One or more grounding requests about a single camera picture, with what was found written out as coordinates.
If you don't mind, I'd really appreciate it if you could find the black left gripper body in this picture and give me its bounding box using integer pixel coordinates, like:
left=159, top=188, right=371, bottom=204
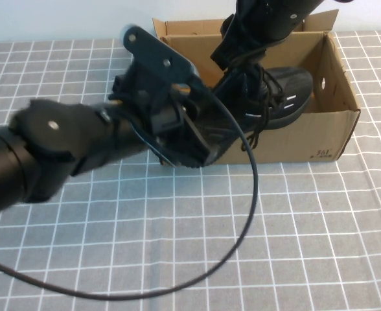
left=111, top=63, right=192, bottom=163

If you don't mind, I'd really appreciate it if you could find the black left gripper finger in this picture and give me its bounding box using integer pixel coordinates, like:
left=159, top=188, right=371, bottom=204
left=176, top=112, right=213, bottom=167

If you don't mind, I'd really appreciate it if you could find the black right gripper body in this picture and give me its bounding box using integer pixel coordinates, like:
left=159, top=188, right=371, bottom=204
left=210, top=9, right=270, bottom=71

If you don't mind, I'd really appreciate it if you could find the black knit sneaker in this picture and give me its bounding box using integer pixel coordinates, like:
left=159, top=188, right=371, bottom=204
left=183, top=64, right=314, bottom=169

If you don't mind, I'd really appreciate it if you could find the brown cardboard shoe box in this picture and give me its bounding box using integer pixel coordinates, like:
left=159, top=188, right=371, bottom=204
left=151, top=8, right=362, bottom=167

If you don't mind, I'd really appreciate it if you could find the grey checked tablecloth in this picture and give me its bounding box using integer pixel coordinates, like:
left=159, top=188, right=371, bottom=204
left=0, top=30, right=381, bottom=311

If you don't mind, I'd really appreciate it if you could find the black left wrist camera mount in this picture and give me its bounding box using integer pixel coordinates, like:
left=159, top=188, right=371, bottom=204
left=121, top=25, right=200, bottom=86

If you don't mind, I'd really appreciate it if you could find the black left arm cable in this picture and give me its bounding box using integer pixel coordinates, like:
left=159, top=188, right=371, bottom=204
left=0, top=82, right=259, bottom=297

